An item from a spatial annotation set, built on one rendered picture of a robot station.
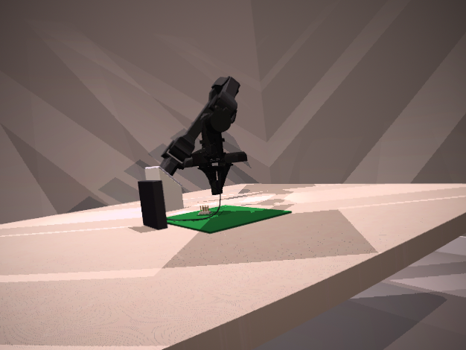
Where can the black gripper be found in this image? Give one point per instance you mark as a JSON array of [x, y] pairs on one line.
[[224, 163]]

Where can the green circuit board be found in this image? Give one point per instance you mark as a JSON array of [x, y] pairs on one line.
[[228, 217]]

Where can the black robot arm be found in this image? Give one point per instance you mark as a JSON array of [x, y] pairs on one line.
[[215, 117]]

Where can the black cable with plug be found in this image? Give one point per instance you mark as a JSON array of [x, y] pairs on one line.
[[214, 191]]

